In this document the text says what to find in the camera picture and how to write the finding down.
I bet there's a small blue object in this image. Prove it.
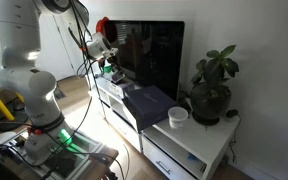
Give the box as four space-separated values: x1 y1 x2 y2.
187 153 199 162

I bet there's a dark round plant pot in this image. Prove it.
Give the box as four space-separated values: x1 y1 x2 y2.
189 82 233 127

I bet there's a black floor stand base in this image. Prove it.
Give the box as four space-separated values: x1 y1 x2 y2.
0 99 29 133

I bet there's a black power adapter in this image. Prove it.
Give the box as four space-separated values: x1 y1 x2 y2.
225 109 240 119

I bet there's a dark blue gift box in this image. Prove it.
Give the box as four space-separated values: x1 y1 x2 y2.
121 85 179 132

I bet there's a white television stand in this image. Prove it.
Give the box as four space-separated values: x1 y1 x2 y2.
84 71 241 180

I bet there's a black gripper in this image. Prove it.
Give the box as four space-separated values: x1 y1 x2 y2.
106 53 124 77

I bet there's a white door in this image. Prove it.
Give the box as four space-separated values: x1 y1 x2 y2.
38 13 85 81

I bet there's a thin black adapter cable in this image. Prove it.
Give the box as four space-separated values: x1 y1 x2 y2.
228 114 242 164

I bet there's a white plastic cup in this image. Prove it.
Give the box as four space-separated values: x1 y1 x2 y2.
167 106 189 130

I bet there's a metal robot base table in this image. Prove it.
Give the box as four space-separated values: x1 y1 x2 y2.
3 128 120 180

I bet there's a black flat screen television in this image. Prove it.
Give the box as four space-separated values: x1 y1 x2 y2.
104 20 186 102

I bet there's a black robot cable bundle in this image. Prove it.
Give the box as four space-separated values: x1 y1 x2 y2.
62 0 102 148

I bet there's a green leafy house plant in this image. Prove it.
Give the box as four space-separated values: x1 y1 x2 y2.
189 44 240 88

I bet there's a green glowing base light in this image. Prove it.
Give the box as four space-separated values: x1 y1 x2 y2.
58 129 74 146

